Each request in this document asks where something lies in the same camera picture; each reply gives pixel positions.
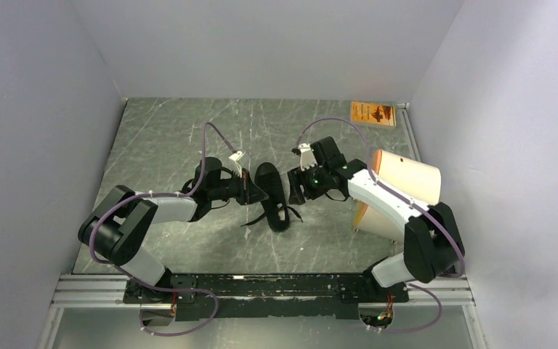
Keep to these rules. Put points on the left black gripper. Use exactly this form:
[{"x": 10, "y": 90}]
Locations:
[{"x": 248, "y": 193}]

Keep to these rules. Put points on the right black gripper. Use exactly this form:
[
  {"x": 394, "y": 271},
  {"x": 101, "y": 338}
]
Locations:
[{"x": 296, "y": 177}]

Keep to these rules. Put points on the black canvas shoe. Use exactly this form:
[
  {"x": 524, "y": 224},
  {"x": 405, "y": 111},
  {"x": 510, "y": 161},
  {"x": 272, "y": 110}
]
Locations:
[{"x": 275, "y": 209}]

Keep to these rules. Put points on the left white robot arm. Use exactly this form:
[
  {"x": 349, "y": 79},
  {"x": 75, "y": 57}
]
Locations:
[{"x": 117, "y": 227}]

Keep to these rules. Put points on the white cylindrical lampshade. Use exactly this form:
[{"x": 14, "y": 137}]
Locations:
[{"x": 413, "y": 179}]

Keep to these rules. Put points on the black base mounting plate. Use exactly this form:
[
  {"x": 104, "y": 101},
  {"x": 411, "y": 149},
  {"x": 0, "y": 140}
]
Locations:
[{"x": 264, "y": 295}]

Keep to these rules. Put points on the orange book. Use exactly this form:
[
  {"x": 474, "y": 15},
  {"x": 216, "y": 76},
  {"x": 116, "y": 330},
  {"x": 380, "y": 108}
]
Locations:
[{"x": 373, "y": 115}]

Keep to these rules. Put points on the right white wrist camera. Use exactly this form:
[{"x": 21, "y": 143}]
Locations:
[{"x": 307, "y": 157}]

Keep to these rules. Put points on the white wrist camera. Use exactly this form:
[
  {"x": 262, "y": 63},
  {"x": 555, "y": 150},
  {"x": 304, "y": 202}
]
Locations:
[
  {"x": 235, "y": 163},
  {"x": 307, "y": 157}
]

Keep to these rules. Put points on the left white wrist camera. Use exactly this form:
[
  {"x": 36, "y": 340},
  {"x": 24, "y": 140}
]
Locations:
[{"x": 235, "y": 163}]

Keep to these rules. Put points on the aluminium frame rail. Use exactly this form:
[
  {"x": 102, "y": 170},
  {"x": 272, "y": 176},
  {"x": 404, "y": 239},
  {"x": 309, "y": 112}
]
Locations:
[{"x": 98, "y": 291}]

